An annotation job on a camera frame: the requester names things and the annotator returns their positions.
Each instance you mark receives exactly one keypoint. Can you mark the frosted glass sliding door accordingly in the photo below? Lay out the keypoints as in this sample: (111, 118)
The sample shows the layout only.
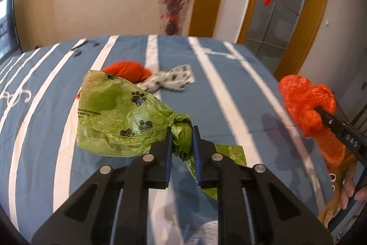
(271, 29)

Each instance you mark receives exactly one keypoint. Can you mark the glass vase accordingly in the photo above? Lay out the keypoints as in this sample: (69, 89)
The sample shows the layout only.
(173, 20)

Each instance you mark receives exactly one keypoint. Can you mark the blue striped tablecloth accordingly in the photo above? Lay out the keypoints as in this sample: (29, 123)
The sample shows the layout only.
(234, 100)

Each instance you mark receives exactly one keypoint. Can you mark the green paw print bag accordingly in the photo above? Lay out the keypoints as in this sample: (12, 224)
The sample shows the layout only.
(118, 119)

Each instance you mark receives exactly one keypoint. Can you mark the orange plastic bag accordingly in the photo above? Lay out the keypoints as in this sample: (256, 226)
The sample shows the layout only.
(301, 99)

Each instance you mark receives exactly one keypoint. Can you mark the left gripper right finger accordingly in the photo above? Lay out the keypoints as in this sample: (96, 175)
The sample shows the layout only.
(254, 206)

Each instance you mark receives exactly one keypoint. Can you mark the red plastic bag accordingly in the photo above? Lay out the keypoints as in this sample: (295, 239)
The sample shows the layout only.
(132, 71)

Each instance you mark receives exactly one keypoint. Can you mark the black television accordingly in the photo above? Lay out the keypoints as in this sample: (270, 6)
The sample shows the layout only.
(10, 43)

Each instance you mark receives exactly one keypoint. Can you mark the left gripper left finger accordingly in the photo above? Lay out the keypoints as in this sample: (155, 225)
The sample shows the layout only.
(111, 207)

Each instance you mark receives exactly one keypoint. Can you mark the white paw print bag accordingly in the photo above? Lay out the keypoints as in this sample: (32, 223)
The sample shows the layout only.
(175, 79)

